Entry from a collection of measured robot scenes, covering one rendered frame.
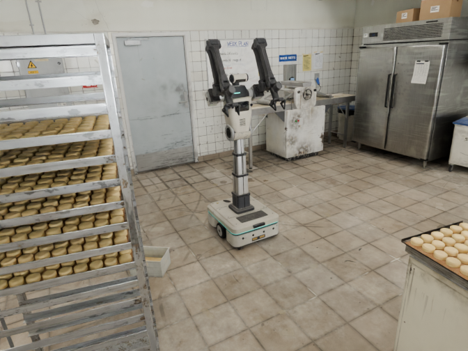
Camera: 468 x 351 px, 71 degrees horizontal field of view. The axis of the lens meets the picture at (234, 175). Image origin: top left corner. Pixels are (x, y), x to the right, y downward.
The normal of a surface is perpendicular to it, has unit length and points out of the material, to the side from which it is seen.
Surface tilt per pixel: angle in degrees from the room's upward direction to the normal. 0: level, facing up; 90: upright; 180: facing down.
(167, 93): 90
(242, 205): 90
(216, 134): 90
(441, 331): 90
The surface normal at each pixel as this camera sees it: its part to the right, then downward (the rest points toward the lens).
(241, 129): 0.47, 0.29
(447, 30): -0.88, 0.20
